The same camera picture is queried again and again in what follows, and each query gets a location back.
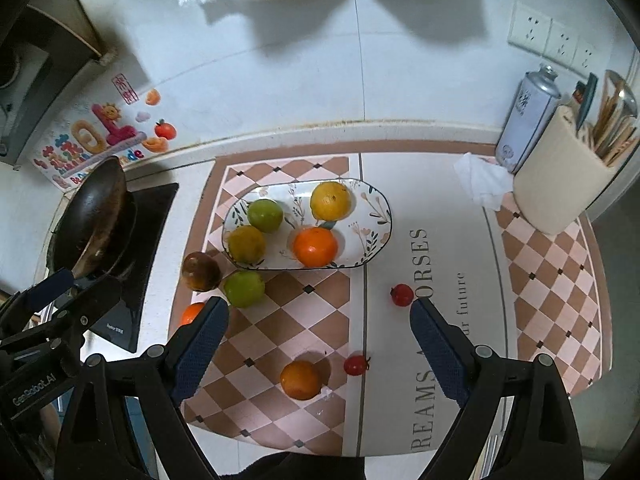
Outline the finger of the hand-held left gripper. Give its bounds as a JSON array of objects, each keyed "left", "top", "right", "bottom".
[
  {"left": 51, "top": 278, "right": 124, "bottom": 331},
  {"left": 0, "top": 267, "right": 76, "bottom": 321}
]

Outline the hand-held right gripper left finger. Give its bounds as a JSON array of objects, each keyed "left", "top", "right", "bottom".
[{"left": 52, "top": 296, "right": 231, "bottom": 480}]

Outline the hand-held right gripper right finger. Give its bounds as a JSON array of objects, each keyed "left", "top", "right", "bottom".
[{"left": 409, "top": 301, "right": 586, "bottom": 480}]

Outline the bright orange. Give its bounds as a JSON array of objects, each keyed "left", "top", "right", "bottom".
[
  {"left": 292, "top": 226, "right": 339, "bottom": 267},
  {"left": 180, "top": 302, "right": 207, "bottom": 327}
]

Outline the green apple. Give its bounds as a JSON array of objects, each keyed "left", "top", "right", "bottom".
[
  {"left": 246, "top": 199, "right": 284, "bottom": 234},
  {"left": 222, "top": 270, "right": 266, "bottom": 309}
]

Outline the brown passion fruit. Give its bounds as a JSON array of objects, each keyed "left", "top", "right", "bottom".
[{"left": 181, "top": 251, "right": 222, "bottom": 292}]

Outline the brownish orange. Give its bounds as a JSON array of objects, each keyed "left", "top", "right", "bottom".
[{"left": 280, "top": 360, "right": 322, "bottom": 401}]

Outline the floral oval plate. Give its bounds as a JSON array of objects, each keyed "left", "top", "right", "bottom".
[{"left": 221, "top": 178, "right": 392, "bottom": 271}]

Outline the person's left forearm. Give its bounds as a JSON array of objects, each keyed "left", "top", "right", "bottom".
[{"left": 35, "top": 405, "right": 58, "bottom": 461}]

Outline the checkered printed mat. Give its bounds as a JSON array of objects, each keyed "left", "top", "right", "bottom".
[{"left": 170, "top": 152, "right": 613, "bottom": 458}]

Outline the black glass stove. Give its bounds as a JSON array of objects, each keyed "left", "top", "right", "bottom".
[{"left": 87, "top": 182, "right": 180, "bottom": 353}]

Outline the black frying pan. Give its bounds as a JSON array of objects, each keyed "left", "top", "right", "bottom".
[{"left": 47, "top": 156, "right": 138, "bottom": 281}]

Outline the yellow-green citrus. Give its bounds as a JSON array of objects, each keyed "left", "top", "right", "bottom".
[{"left": 227, "top": 225, "right": 267, "bottom": 265}]

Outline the white crumpled tissue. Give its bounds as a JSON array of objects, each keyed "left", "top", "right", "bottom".
[{"left": 452, "top": 151, "right": 516, "bottom": 211}]

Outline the yellow citrus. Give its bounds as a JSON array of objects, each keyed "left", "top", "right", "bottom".
[{"left": 310, "top": 181, "right": 351, "bottom": 222}]

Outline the cream utensil holder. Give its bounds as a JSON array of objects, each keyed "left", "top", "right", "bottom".
[{"left": 512, "top": 105, "right": 617, "bottom": 236}]

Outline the range hood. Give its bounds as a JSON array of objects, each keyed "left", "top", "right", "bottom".
[{"left": 0, "top": 0, "right": 118, "bottom": 171}]

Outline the silver gas canister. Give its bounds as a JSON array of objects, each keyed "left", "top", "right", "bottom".
[{"left": 495, "top": 64, "right": 562, "bottom": 175}]

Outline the bundle of wooden chopsticks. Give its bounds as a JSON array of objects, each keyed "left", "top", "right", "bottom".
[{"left": 589, "top": 72, "right": 640, "bottom": 167}]

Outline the metal ladle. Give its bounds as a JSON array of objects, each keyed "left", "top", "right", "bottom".
[{"left": 602, "top": 70, "right": 640, "bottom": 128}]

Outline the colourful wall sticker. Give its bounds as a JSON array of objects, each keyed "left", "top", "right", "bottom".
[{"left": 32, "top": 72, "right": 178, "bottom": 191}]

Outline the dark-handled knife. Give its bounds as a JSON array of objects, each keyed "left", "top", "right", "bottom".
[{"left": 574, "top": 72, "right": 599, "bottom": 136}]

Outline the white wall socket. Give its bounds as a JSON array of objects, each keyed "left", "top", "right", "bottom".
[
  {"left": 572, "top": 40, "right": 598, "bottom": 73},
  {"left": 507, "top": 1, "right": 553, "bottom": 56},
  {"left": 544, "top": 19, "right": 581, "bottom": 66}
]

